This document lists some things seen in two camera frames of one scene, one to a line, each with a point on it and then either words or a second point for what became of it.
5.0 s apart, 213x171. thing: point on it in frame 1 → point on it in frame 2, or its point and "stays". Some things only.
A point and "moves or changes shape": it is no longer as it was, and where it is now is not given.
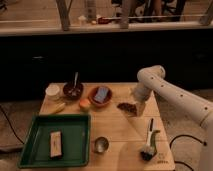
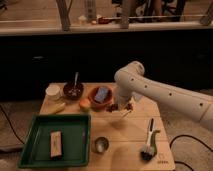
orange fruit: x=84 y=102 stays
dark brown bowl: x=73 y=91 stays
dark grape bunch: x=130 y=108 moves or changes shape
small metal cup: x=101 y=144 stays
